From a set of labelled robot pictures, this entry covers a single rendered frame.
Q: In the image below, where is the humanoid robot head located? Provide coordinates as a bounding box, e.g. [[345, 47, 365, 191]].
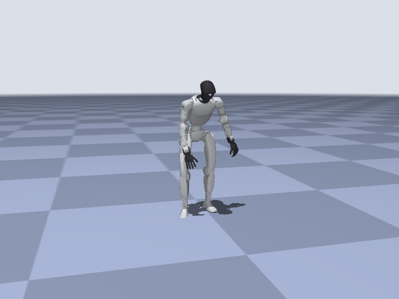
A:
[[196, 80, 216, 103]]

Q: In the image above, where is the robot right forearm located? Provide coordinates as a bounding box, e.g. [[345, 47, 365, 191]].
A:
[[179, 124, 189, 153]]

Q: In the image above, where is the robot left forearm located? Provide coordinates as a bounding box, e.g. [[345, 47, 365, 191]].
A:
[[222, 117, 234, 141]]

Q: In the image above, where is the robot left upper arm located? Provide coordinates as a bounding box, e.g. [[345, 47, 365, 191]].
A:
[[214, 97, 228, 124]]

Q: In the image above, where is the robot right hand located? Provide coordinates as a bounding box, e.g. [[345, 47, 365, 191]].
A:
[[183, 147, 198, 169]]

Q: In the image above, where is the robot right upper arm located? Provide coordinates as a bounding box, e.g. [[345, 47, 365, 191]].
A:
[[180, 99, 193, 131]]

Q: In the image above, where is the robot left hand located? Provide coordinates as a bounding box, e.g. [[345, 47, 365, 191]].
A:
[[227, 137, 239, 157]]

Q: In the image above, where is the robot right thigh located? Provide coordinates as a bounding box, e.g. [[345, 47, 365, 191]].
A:
[[178, 133, 191, 182]]

